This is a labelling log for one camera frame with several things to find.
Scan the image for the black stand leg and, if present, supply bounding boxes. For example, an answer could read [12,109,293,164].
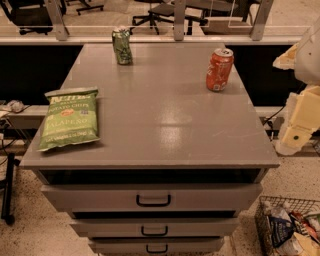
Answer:
[0,153,15,225]

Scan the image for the grey drawer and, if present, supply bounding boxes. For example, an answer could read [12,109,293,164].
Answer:
[88,237,224,254]
[70,218,239,238]
[41,183,262,212]

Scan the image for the top grey drawer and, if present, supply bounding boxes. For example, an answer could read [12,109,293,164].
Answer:
[41,183,262,212]

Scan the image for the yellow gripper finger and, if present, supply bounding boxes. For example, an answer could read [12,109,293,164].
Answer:
[275,85,320,155]

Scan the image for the green soda can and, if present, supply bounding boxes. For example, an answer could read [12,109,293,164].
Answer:
[112,27,133,65]

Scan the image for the green jalapeno chips bag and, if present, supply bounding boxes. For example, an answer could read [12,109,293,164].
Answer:
[38,87,99,152]

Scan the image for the grey drawer cabinet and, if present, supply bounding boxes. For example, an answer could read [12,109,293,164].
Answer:
[19,42,281,256]

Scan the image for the middle grey drawer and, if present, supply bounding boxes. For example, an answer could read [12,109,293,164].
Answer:
[70,218,239,238]

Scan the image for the snack bags in basket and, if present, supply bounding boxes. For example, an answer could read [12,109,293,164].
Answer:
[263,201,320,256]

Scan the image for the red soda can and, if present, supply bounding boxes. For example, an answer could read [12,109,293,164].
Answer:
[206,48,234,92]

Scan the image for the black office chair left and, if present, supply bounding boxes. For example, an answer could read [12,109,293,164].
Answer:
[0,0,53,35]

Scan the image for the wire basket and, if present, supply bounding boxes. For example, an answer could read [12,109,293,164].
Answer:
[255,196,320,256]

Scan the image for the crumpled object on ledge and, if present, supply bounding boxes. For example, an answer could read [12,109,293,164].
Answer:
[0,100,24,113]

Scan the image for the bottom grey drawer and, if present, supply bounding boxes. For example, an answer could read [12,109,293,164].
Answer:
[88,237,224,254]

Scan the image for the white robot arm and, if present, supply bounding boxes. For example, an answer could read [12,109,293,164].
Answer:
[273,18,320,155]

